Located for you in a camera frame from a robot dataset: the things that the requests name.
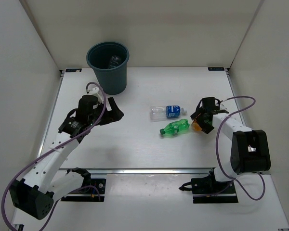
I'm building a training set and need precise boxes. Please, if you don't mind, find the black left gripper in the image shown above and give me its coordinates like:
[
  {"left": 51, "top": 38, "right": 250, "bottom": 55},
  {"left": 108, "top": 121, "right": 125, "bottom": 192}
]
[{"left": 88, "top": 97, "right": 123, "bottom": 126}]

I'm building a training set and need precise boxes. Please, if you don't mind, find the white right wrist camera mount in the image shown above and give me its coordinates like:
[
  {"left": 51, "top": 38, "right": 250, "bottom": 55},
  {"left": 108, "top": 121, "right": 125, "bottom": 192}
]
[{"left": 218, "top": 101, "right": 227, "bottom": 110}]

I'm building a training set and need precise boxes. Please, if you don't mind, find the orange plastic drink bottle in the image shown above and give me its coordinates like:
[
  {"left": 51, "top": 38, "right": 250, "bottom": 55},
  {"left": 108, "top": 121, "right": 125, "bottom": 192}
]
[{"left": 191, "top": 118, "right": 202, "bottom": 131}]

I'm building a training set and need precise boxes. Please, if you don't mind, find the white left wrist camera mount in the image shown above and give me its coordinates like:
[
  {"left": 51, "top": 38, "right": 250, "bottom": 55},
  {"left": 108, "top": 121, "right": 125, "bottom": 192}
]
[{"left": 86, "top": 87, "right": 104, "bottom": 103}]

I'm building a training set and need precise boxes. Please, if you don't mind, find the aluminium front table rail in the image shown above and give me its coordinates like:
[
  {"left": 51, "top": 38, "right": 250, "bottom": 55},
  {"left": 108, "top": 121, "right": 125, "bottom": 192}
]
[{"left": 57, "top": 168, "right": 215, "bottom": 175}]

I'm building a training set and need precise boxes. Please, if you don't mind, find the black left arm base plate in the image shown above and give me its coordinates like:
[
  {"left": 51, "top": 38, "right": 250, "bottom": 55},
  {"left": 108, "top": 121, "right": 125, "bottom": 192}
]
[{"left": 61, "top": 177, "right": 106, "bottom": 203}]

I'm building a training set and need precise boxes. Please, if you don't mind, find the green plastic soda bottle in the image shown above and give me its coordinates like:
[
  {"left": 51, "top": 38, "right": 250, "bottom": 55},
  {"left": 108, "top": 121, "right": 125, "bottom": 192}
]
[{"left": 159, "top": 119, "right": 190, "bottom": 138}]

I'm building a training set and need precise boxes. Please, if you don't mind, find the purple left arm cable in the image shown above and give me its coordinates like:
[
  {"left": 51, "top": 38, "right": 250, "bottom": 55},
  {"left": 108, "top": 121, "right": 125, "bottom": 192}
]
[{"left": 1, "top": 81, "right": 106, "bottom": 231}]

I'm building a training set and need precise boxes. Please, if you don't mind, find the clear bottle blue label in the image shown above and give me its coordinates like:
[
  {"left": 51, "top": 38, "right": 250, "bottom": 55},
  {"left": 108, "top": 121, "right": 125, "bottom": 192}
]
[{"left": 150, "top": 105, "right": 187, "bottom": 121}]

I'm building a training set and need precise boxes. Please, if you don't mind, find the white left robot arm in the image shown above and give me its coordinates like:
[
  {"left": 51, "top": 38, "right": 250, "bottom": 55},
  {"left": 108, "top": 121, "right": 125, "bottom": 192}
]
[{"left": 9, "top": 94, "right": 124, "bottom": 220}]

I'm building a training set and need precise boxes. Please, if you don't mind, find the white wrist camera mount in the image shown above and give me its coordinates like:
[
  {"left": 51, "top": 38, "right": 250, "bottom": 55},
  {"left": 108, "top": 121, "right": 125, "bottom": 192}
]
[
  {"left": 86, "top": 87, "right": 104, "bottom": 103},
  {"left": 218, "top": 101, "right": 227, "bottom": 110}
]

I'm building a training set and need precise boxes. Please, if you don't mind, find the dark teal plastic bin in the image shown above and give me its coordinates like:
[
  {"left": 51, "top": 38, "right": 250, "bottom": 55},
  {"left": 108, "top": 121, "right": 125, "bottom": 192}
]
[{"left": 86, "top": 41, "right": 130, "bottom": 95}]

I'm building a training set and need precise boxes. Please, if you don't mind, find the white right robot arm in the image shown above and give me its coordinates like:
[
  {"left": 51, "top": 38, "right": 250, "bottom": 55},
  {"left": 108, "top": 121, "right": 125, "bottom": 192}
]
[{"left": 191, "top": 97, "right": 271, "bottom": 193}]

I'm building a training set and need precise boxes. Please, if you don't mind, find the clear bottle green label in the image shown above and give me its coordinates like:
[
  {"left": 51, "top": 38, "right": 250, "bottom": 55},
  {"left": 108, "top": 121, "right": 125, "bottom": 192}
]
[{"left": 108, "top": 55, "right": 122, "bottom": 69}]

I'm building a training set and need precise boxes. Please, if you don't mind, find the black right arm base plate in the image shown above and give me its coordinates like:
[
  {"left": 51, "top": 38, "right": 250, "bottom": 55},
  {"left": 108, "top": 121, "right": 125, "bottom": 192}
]
[{"left": 179, "top": 176, "right": 238, "bottom": 204}]

